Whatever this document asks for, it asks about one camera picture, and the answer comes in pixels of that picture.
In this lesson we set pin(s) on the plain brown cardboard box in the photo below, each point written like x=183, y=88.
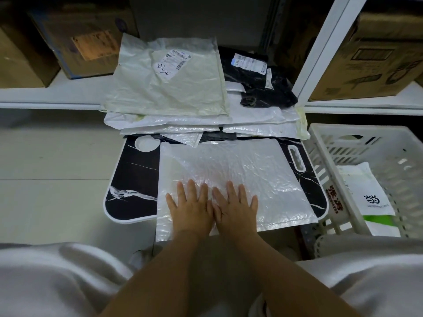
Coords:
x=16, y=62

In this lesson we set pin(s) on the white metal shelf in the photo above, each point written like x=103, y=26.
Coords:
x=49, y=92

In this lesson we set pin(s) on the black parcel with blue-white label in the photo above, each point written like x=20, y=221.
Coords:
x=257, y=85

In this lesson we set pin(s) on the cardboard box with black print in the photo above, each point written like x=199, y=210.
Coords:
x=373, y=62

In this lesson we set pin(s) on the person's right forearm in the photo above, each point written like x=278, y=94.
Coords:
x=287, y=283

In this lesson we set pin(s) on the person's right hand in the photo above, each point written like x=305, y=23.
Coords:
x=236, y=214

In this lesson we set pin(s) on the person's white shorts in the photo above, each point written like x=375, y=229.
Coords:
x=49, y=280

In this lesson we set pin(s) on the person's left forearm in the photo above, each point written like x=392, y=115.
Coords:
x=158, y=280

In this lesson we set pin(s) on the white mailer with logo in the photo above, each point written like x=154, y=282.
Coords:
x=363, y=188

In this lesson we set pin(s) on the person's left hand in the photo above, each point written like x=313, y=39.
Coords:
x=191, y=214

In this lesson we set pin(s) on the pile of white mailers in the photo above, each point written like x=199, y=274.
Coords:
x=158, y=92

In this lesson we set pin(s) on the translucent white bubble mailer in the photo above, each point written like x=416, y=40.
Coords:
x=264, y=168

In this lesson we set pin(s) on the green poly mailer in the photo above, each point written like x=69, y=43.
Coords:
x=380, y=220

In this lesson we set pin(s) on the black marble lap table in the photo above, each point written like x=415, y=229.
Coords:
x=132, y=174

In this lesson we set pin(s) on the white labelled poly mailer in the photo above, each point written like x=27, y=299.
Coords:
x=390, y=230

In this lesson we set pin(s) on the cardboard box with orange label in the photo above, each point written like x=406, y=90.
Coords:
x=82, y=39

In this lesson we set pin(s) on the white plastic basket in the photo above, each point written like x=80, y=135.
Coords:
x=396, y=151

